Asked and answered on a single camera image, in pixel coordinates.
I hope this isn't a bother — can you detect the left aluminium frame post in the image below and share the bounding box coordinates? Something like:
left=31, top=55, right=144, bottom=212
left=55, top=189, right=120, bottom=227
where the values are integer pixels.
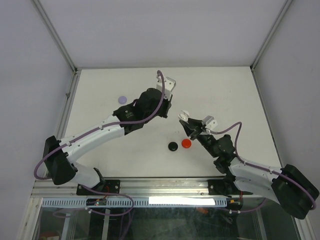
left=31, top=0, right=78, bottom=74

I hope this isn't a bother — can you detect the orange round charging case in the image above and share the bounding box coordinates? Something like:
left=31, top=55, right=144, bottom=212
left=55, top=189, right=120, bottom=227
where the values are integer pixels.
left=181, top=138, right=192, bottom=149

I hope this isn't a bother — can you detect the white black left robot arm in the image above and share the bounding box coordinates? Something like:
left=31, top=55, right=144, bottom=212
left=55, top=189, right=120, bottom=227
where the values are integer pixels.
left=43, top=88, right=173, bottom=195

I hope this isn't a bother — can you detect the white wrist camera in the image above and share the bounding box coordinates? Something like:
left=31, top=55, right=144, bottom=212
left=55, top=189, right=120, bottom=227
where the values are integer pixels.
left=201, top=115, right=218, bottom=134
left=156, top=75, right=177, bottom=100

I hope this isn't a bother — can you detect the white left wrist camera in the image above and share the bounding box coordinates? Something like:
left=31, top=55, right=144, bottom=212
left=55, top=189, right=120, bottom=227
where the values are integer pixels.
left=156, top=75, right=177, bottom=100

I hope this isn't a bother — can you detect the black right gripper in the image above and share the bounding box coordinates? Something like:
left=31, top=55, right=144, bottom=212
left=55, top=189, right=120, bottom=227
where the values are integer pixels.
left=180, top=116, right=218, bottom=158

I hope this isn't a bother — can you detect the white slotted cable duct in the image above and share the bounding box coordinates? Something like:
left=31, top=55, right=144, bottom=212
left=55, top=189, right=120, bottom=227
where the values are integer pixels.
left=41, top=196, right=227, bottom=209

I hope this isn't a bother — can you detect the white round charging case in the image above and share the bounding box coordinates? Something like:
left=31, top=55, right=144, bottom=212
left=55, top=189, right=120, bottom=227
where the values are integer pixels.
left=178, top=110, right=190, bottom=123

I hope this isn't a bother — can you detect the black round charging case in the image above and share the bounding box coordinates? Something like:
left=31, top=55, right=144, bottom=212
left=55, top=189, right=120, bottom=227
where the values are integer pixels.
left=168, top=141, right=179, bottom=152

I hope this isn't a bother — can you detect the lilac round charging case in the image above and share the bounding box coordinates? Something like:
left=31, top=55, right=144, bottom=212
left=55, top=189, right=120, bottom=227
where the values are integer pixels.
left=118, top=96, right=128, bottom=105

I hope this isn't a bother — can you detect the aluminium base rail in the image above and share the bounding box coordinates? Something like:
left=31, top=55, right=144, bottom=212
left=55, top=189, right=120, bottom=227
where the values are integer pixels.
left=31, top=176, right=253, bottom=197

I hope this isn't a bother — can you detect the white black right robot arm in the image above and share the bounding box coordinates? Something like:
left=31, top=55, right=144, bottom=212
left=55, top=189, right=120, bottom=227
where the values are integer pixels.
left=178, top=114, right=320, bottom=220

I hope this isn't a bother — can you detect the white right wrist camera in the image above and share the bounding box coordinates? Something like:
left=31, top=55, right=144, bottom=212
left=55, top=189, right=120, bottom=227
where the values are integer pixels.
left=201, top=115, right=218, bottom=134

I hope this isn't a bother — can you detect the aluminium corner frame post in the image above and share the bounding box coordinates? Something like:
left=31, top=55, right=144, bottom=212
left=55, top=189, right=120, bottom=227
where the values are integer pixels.
left=250, top=0, right=294, bottom=72

